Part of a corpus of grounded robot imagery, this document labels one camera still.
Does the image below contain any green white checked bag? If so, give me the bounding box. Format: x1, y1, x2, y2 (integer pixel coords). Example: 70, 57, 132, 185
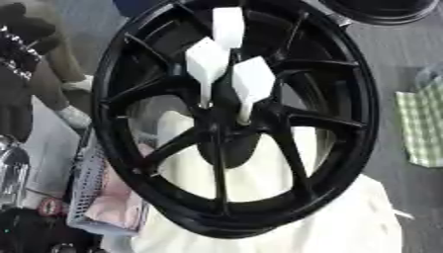
395, 64, 443, 168

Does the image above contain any pink cloth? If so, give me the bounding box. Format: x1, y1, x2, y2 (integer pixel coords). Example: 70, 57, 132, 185
83, 143, 156, 229

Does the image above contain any black spoked wheel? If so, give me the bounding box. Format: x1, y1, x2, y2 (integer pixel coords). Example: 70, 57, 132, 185
90, 0, 381, 239

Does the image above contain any grey perforated basket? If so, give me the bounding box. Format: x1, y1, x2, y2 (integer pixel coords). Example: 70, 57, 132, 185
63, 128, 152, 236

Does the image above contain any person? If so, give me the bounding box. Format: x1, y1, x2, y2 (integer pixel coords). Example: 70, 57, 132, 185
0, 0, 96, 143

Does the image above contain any white cloth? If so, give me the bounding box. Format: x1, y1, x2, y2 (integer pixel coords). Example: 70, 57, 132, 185
100, 110, 405, 253

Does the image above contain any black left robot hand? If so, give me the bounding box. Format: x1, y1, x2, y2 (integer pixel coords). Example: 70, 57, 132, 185
0, 207, 106, 253

